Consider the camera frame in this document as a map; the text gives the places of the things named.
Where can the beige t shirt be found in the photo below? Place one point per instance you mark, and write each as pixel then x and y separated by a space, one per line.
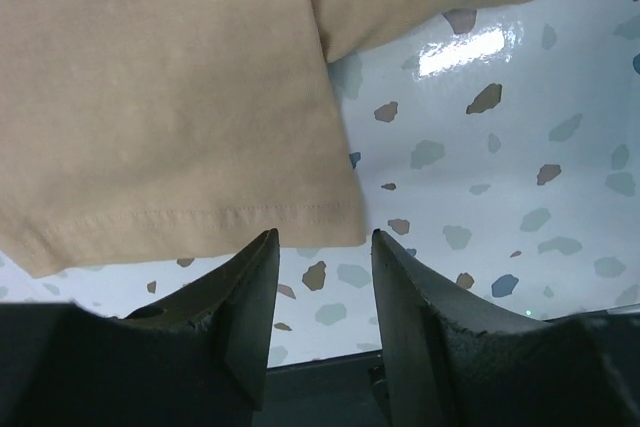
pixel 146 130

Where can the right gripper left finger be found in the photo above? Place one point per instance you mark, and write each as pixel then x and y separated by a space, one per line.
pixel 197 357

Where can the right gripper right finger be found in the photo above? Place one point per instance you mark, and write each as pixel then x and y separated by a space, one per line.
pixel 452 358

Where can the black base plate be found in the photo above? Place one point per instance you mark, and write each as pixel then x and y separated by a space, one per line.
pixel 345 391

